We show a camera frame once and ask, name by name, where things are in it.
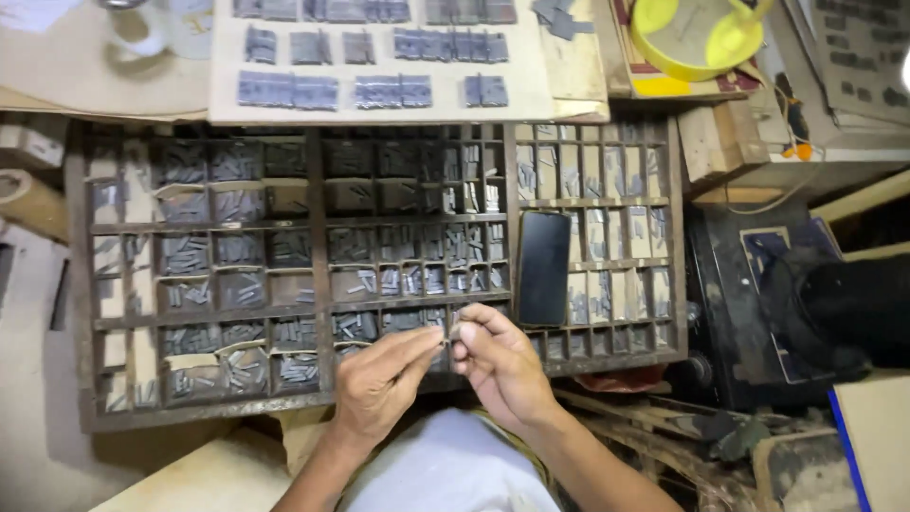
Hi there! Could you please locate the person's right hand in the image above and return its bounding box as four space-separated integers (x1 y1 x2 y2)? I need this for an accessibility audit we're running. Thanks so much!
449 303 563 436

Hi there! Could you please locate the person's left hand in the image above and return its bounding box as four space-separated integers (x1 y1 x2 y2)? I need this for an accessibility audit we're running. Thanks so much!
333 326 446 448

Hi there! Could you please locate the person's white shirt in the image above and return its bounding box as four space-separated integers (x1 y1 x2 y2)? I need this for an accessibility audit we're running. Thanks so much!
336 407 564 512

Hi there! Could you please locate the black smartphone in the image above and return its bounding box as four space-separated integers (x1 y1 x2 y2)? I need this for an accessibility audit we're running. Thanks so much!
516 210 573 329

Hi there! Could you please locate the wooden type case with metal type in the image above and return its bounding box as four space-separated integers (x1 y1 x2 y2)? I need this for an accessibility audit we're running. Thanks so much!
65 119 689 433

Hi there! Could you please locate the black machine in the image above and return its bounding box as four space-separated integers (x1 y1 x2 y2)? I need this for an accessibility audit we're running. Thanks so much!
682 202 910 413

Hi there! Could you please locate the wooden block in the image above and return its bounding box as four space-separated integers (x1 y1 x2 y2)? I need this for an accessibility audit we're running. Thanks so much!
677 100 772 189

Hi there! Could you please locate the cardboard sheet with type blocks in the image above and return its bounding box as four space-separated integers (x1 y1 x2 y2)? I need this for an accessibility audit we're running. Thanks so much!
208 0 557 126

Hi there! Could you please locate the heap of loose type pieces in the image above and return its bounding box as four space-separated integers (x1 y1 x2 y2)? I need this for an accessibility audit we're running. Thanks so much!
532 0 595 41

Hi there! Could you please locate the blue-edged cardboard board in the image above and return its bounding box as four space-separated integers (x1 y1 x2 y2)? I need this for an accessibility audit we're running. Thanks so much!
827 373 910 512

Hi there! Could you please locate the yellow plastic bowl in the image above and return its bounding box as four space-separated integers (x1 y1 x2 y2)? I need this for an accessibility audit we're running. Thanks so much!
630 0 774 82

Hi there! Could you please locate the white mug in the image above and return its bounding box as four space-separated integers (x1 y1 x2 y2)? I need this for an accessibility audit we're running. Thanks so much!
98 0 214 61

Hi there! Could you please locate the brown cardboard sheet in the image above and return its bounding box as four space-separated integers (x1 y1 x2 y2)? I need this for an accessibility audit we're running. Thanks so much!
0 0 214 122

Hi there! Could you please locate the grey printed plate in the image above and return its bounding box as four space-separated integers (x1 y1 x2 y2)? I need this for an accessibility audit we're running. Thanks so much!
810 0 910 125

